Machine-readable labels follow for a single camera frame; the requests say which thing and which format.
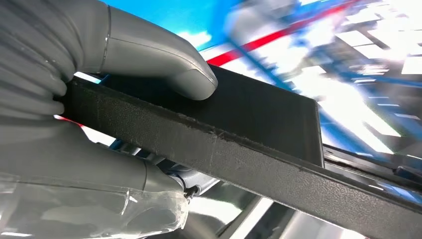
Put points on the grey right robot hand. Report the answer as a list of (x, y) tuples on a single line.
[(66, 165)]

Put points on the red barrier belt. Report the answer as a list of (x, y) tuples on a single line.
[(67, 120), (263, 41)]

